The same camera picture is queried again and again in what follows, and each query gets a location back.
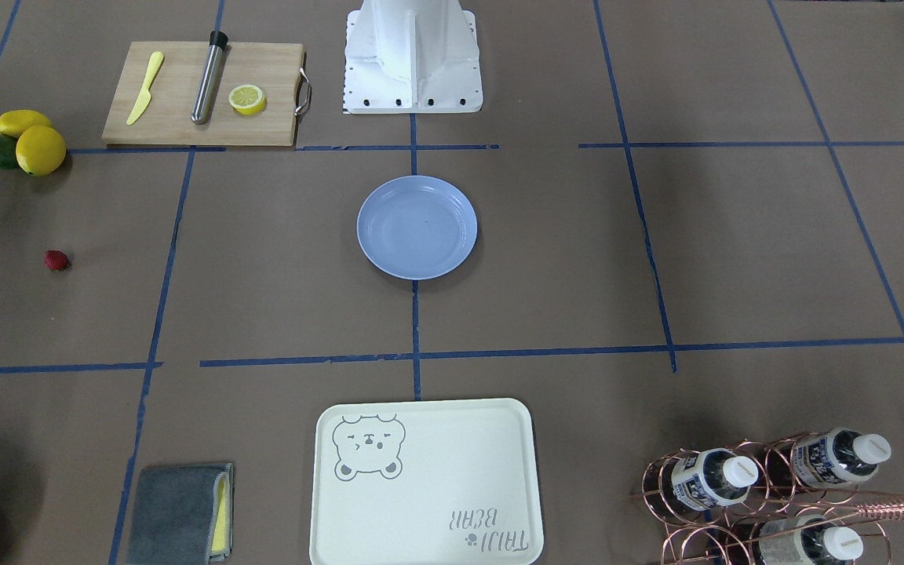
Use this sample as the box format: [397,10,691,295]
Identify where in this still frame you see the cream bear tray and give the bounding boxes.
[309,398,545,564]

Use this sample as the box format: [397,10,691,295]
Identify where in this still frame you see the yellow lemon front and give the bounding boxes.
[16,125,67,177]

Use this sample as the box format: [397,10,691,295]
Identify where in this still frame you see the yellow plastic knife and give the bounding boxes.
[126,51,165,126]

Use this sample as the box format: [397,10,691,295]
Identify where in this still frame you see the grey yellow cloth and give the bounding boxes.
[126,461,235,564]

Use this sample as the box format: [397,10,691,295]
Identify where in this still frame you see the red strawberry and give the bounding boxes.
[43,250,71,272]

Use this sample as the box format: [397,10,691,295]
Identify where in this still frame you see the bottom water bottle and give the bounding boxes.
[751,515,865,564]

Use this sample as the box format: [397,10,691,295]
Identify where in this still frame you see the yellow lemon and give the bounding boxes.
[16,125,67,177]
[0,108,53,139]

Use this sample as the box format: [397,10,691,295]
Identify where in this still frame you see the steel muddler black tip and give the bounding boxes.
[190,30,228,126]

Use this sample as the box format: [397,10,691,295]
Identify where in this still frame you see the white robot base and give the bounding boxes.
[342,1,484,115]

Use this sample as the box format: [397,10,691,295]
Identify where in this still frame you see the water bottle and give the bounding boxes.
[661,448,760,517]
[751,515,865,564]
[789,427,892,489]

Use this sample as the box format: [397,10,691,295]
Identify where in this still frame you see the yellow lemon upper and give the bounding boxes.
[0,108,53,139]

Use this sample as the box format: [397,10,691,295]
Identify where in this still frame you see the wooden cutting board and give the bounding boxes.
[103,42,311,147]

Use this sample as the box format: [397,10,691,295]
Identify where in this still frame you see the copper wire bottle rack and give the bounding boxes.
[632,429,904,564]

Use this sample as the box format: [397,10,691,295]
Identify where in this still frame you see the lemon half slice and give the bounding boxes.
[228,85,267,115]

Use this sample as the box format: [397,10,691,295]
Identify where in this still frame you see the blue plastic plate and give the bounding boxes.
[355,175,479,280]

